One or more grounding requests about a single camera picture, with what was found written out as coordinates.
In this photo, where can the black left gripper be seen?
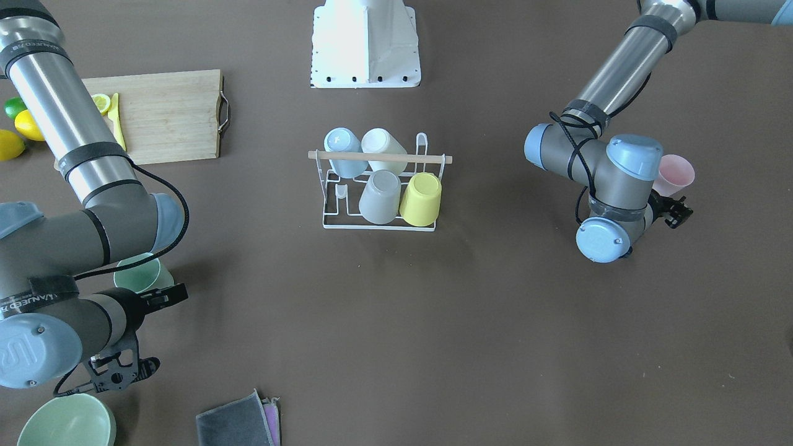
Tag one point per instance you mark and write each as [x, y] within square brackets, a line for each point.
[673, 210]

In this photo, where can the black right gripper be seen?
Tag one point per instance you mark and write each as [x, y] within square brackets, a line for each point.
[131, 308]

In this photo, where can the pink plastic cup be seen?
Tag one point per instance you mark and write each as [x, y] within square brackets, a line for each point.
[675, 173]

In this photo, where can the green plastic cup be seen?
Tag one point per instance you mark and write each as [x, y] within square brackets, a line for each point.
[148, 276]

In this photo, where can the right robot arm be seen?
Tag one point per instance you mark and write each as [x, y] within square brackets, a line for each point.
[49, 326]

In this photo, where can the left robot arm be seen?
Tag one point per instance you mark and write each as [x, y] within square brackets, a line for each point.
[712, 78]

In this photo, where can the yellow plastic cup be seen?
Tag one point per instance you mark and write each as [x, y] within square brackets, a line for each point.
[421, 201]

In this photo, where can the grey plastic cup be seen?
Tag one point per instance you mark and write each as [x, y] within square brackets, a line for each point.
[380, 199]

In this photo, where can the light blue plastic cup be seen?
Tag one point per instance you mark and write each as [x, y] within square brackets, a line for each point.
[343, 140]

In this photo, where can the white plastic cup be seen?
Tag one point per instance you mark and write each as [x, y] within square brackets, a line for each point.
[380, 141]

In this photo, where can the green ceramic bowl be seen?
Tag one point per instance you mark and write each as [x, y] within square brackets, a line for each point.
[79, 419]

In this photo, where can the grey folded cloth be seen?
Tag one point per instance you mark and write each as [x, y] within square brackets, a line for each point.
[242, 422]

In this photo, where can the pink folded cloth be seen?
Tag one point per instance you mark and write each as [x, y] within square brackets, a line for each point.
[272, 418]

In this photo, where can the yellow plastic knife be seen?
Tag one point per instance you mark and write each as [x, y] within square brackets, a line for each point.
[115, 118]

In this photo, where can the whole yellow lemon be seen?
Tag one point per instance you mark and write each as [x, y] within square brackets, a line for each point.
[11, 145]
[26, 125]

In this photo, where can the lemon slice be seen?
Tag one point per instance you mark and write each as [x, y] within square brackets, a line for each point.
[103, 103]

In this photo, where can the green lime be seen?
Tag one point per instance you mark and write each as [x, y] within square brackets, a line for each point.
[13, 107]

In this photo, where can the white wire cup holder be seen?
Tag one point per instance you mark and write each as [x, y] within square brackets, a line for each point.
[340, 208]

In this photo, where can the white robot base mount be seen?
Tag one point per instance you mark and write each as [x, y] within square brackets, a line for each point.
[364, 44]

